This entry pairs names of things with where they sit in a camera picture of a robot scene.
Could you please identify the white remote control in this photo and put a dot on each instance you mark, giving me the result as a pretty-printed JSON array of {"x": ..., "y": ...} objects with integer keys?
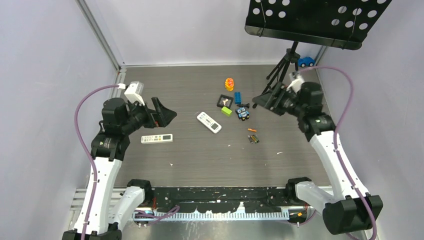
[
  {"x": 208, "y": 122},
  {"x": 156, "y": 139}
]

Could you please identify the black perforated music stand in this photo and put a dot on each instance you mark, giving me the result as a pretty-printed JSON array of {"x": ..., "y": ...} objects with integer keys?
[{"x": 342, "y": 24}]

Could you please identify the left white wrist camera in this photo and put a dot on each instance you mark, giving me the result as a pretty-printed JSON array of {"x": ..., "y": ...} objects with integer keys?
[{"x": 133, "y": 93}]

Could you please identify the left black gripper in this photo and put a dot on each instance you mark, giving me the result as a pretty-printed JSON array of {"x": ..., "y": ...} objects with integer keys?
[{"x": 160, "y": 117}]

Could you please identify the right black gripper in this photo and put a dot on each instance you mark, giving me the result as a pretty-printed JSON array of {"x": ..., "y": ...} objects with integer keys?
[{"x": 278, "y": 90}]

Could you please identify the blue toy brick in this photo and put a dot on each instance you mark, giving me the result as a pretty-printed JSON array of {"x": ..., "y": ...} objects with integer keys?
[{"x": 237, "y": 98}]

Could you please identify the orange yellow toy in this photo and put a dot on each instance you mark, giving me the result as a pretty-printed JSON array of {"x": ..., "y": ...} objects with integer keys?
[{"x": 229, "y": 84}]

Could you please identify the black screw bolt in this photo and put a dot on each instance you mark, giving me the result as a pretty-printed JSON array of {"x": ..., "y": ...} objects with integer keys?
[{"x": 247, "y": 105}]

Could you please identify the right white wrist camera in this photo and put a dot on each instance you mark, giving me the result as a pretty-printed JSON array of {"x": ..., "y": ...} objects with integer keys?
[{"x": 296, "y": 82}]

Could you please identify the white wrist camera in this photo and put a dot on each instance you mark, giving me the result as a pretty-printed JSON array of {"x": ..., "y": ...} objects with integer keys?
[
  {"x": 296, "y": 82},
  {"x": 133, "y": 93}
]

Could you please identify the blue toy car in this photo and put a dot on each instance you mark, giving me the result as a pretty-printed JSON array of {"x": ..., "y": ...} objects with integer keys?
[{"x": 306, "y": 62}]

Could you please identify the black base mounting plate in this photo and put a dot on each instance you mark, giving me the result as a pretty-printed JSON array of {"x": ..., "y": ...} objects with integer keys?
[{"x": 264, "y": 203}]

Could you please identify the green block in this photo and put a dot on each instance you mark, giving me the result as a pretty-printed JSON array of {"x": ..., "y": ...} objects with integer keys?
[{"x": 226, "y": 111}]

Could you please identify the black square frame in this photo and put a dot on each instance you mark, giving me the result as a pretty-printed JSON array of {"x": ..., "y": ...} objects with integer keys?
[{"x": 225, "y": 101}]

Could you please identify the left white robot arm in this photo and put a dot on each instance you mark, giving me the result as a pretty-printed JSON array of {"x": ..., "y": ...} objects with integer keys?
[{"x": 120, "y": 118}]

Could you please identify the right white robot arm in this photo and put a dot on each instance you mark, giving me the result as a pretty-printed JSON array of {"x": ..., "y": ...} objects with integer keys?
[{"x": 350, "y": 207}]

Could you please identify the blue owl toy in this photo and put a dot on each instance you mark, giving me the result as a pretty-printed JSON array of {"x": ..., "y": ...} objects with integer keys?
[{"x": 242, "y": 113}]

